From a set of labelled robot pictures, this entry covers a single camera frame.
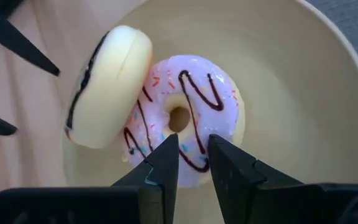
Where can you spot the large chocolate iced donut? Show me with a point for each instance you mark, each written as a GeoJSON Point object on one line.
{"type": "Point", "coordinates": [110, 90]}

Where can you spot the cream plate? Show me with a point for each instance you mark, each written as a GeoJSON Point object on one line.
{"type": "Point", "coordinates": [291, 109]}

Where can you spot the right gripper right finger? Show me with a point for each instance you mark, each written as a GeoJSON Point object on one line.
{"type": "Point", "coordinates": [235, 180]}

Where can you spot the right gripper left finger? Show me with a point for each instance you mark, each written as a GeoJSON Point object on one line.
{"type": "Point", "coordinates": [163, 174]}

